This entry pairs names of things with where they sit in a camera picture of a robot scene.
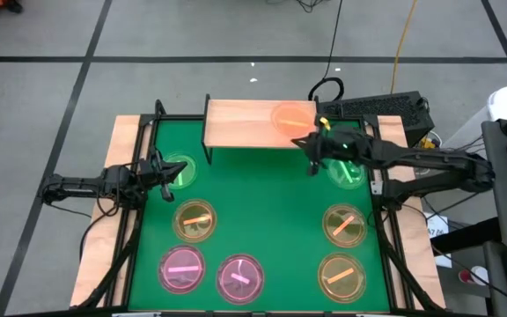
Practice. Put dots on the black perforated computer case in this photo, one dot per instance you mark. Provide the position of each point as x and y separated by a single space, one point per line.
381 108

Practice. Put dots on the yellow power plug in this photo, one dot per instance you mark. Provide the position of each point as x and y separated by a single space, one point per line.
428 143

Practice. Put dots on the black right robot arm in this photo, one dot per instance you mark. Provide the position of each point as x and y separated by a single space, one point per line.
434 160

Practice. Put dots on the translucent green plate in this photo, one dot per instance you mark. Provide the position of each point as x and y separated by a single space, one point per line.
187 178
351 177

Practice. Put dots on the black table frame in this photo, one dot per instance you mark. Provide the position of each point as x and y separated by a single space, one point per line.
174 117

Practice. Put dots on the wooden shelf with black frame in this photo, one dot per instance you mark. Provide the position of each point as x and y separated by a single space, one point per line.
240 123

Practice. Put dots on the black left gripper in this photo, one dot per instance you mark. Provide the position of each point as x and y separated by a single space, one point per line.
148 176

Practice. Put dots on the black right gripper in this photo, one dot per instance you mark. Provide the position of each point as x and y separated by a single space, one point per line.
337 145

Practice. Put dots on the red white cup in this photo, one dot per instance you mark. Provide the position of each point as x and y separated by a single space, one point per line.
467 276

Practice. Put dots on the white paper sheet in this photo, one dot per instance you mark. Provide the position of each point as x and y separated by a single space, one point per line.
438 226

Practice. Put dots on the white bracket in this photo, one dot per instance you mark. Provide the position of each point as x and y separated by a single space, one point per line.
376 187

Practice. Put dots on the translucent orange plate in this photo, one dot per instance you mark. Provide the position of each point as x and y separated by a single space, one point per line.
192 230
346 288
352 235
286 115

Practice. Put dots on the yellow tape tag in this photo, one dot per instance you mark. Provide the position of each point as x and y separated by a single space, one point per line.
324 123

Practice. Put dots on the translucent pink plate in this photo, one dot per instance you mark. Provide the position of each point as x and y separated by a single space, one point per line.
244 292
181 282

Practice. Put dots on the green table mat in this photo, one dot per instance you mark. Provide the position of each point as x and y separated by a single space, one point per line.
262 207

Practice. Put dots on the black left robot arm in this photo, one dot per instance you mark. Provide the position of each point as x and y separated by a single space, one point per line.
77 185

